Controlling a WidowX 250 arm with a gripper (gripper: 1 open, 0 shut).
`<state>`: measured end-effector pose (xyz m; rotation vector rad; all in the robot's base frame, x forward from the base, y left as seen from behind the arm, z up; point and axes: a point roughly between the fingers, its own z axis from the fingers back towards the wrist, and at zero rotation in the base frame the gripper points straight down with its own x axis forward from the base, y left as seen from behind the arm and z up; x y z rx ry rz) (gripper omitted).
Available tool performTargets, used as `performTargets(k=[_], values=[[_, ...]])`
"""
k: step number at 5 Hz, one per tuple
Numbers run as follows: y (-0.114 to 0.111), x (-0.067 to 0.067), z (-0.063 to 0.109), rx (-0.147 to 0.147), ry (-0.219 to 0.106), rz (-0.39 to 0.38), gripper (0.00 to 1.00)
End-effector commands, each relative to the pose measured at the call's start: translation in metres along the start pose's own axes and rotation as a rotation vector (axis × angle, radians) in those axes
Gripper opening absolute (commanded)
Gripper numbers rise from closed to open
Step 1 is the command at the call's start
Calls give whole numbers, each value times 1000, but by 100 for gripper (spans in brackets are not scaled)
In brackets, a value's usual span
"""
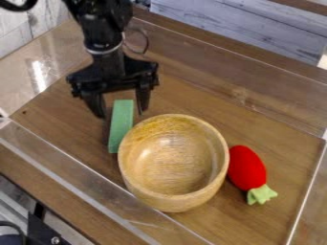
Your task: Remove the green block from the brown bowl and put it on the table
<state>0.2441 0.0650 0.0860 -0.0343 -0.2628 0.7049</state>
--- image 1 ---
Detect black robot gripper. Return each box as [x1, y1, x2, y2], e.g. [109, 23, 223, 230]
[67, 52, 159, 119]

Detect green rectangular block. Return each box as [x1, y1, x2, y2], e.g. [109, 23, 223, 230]
[109, 100, 134, 153]

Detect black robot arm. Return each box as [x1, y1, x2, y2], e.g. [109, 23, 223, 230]
[62, 0, 159, 118]

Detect brown wooden bowl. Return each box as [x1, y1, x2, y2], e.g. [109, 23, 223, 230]
[118, 114, 230, 212]

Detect red plush strawberry toy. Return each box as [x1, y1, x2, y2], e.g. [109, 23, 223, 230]
[227, 145, 278, 205]

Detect clear acrylic tray wall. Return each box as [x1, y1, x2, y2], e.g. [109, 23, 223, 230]
[0, 12, 327, 245]

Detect black table mount bracket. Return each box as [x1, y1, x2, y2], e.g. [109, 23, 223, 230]
[0, 202, 73, 245]

